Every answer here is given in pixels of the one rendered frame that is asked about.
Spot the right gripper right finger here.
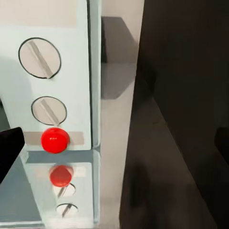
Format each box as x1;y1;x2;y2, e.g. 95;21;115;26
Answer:
214;127;229;165

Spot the microwave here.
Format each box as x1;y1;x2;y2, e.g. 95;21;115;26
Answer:
0;0;101;154

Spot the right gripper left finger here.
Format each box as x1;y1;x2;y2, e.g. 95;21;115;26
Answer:
0;127;25;184

